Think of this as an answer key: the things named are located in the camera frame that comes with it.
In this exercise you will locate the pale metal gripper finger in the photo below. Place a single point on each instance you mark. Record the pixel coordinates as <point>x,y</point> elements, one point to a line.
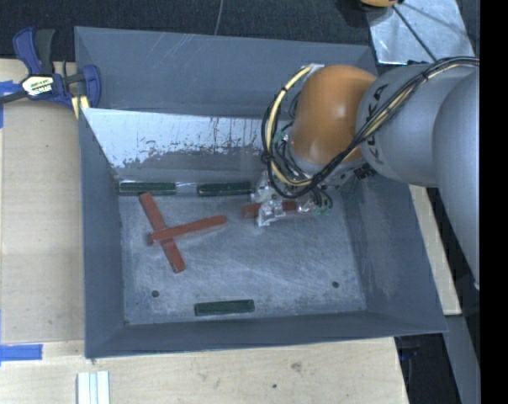
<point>269,216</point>
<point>266,188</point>

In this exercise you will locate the red-brown block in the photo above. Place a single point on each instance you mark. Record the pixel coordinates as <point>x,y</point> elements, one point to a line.
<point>250,211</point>
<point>172,253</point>
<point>195,226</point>

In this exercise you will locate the dark green flat block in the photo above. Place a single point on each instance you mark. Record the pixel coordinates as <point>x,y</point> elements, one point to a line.
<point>224,307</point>
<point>146,188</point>
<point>224,189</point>

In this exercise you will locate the grey metal bin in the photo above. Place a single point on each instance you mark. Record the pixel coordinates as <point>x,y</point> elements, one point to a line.
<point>237,267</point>

